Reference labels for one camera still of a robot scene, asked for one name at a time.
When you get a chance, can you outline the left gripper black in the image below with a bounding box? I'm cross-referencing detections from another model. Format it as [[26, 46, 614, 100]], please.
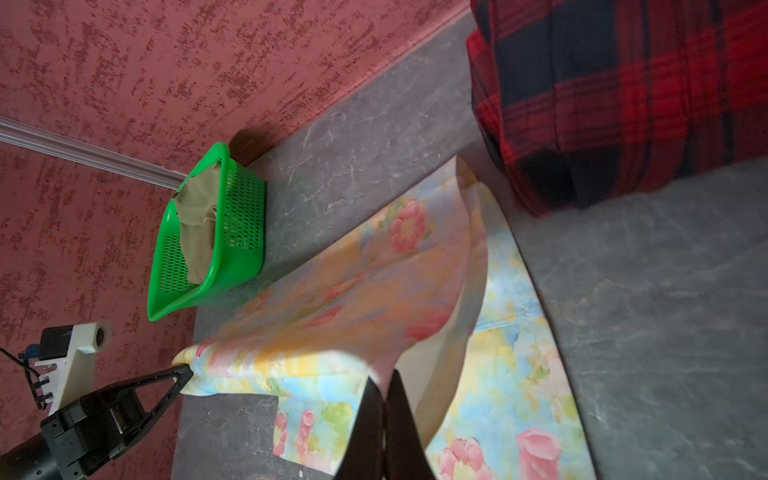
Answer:
[[42, 365, 193, 479]]

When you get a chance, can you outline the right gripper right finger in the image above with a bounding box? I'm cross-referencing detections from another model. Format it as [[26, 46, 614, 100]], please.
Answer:
[[383, 370, 435, 480]]

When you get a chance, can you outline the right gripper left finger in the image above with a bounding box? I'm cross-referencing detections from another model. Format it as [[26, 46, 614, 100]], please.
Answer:
[[334, 379, 384, 480]]

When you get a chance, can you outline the pastel floral skirt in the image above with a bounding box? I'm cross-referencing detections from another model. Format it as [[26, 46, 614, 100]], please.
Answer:
[[176, 157, 595, 479]]

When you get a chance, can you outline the red plaid skirt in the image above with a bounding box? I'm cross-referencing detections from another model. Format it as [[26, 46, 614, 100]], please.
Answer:
[[467, 0, 767, 216]]

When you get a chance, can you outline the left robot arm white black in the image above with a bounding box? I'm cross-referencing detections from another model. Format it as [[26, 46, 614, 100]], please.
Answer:
[[1, 365, 193, 479]]

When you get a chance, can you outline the green plastic basket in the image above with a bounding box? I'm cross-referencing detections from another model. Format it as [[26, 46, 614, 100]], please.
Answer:
[[147, 142, 266, 322]]

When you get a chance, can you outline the olive green garment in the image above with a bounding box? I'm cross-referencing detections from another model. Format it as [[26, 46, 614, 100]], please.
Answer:
[[173, 163, 221, 285]]

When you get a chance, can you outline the left aluminium corner post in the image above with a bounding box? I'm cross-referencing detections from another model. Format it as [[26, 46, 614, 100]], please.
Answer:
[[1, 117, 186, 190]]

